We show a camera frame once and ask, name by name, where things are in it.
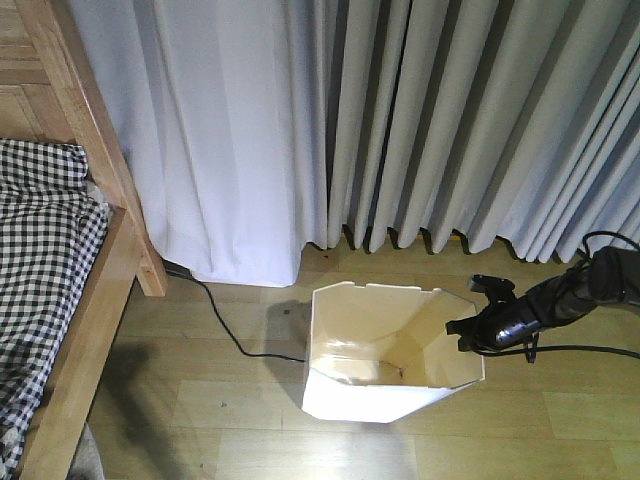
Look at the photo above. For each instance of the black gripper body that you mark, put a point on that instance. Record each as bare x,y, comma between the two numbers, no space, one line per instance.
504,325

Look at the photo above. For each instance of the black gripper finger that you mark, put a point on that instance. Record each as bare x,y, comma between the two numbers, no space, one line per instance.
463,327
468,344

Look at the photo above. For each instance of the white plastic trash bin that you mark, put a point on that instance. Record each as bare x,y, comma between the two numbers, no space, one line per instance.
377,353

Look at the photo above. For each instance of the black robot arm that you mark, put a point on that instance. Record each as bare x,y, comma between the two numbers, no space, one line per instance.
610,276

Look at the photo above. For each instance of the grey pleated curtain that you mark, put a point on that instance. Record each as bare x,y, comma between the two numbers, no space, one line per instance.
516,120

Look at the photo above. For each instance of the white sheer curtain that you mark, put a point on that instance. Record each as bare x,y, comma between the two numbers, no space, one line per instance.
216,106

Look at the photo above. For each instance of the black white checkered bedding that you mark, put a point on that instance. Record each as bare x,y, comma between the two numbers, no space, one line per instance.
52,229

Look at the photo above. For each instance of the wooden bed frame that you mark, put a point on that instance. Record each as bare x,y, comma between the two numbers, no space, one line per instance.
49,94

